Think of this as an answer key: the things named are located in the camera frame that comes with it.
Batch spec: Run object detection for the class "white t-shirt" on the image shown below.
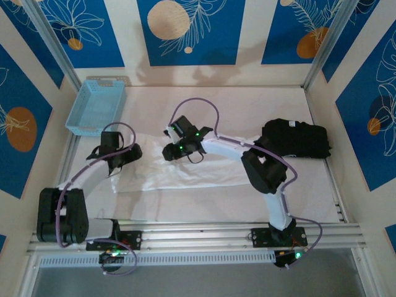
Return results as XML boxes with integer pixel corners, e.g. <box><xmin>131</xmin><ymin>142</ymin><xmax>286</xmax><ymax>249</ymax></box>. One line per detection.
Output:
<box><xmin>110</xmin><ymin>131</ymin><xmax>264</xmax><ymax>194</ymax></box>

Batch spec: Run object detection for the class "black folded t-shirt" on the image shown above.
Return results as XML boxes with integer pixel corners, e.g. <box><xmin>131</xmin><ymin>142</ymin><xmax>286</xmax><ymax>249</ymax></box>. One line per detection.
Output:
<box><xmin>261</xmin><ymin>118</ymin><xmax>334</xmax><ymax>160</ymax></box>

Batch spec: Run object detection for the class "light blue plastic basket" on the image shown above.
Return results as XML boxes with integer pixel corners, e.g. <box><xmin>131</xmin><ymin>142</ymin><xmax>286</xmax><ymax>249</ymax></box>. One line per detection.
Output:
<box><xmin>64</xmin><ymin>79</ymin><xmax>127</xmax><ymax>137</ymax></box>

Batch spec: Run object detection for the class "black controller board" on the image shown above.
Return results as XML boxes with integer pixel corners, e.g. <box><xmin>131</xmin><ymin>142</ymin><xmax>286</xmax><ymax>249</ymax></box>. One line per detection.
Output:
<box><xmin>273</xmin><ymin>250</ymin><xmax>307</xmax><ymax>269</ymax></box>
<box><xmin>98</xmin><ymin>251</ymin><xmax>126</xmax><ymax>265</ymax></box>

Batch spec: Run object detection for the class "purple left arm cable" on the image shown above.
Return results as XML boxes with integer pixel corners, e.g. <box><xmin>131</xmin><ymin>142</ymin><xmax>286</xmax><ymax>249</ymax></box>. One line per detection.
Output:
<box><xmin>55</xmin><ymin>122</ymin><xmax>139</xmax><ymax>276</ymax></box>

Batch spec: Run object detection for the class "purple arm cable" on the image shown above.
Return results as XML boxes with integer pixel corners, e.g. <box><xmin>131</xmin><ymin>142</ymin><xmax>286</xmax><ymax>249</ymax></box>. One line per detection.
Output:
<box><xmin>55</xmin><ymin>122</ymin><xmax>139</xmax><ymax>276</ymax></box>
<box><xmin>168</xmin><ymin>97</ymin><xmax>324</xmax><ymax>269</ymax></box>

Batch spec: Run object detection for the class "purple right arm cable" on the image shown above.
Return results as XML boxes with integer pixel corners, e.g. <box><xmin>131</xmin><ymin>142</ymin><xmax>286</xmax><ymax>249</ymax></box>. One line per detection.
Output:
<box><xmin>168</xmin><ymin>97</ymin><xmax>324</xmax><ymax>269</ymax></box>

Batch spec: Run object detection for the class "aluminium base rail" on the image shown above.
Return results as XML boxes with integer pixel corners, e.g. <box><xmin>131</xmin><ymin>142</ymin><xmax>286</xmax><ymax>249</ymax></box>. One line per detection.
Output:
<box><xmin>26</xmin><ymin>221</ymin><xmax>368</xmax><ymax>256</ymax></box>

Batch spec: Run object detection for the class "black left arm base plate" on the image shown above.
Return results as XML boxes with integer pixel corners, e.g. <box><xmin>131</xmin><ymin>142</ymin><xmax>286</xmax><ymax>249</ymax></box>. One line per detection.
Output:
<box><xmin>85</xmin><ymin>230</ymin><xmax>144</xmax><ymax>251</ymax></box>

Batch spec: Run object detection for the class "white slotted cable duct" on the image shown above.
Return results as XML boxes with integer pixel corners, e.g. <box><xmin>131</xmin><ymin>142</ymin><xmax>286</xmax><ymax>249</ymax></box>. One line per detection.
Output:
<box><xmin>38</xmin><ymin>251</ymin><xmax>276</xmax><ymax>269</ymax></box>

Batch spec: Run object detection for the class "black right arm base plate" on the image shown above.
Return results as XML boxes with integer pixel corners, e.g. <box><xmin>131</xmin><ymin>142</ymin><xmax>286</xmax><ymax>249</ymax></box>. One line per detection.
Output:
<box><xmin>250</xmin><ymin>227</ymin><xmax>309</xmax><ymax>248</ymax></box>

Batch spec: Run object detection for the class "aluminium frame post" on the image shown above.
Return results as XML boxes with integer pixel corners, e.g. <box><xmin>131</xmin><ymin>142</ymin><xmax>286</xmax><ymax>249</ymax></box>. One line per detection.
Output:
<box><xmin>23</xmin><ymin>0</ymin><xmax>80</xmax><ymax>89</ymax></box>
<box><xmin>303</xmin><ymin>0</ymin><xmax>361</xmax><ymax>90</ymax></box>

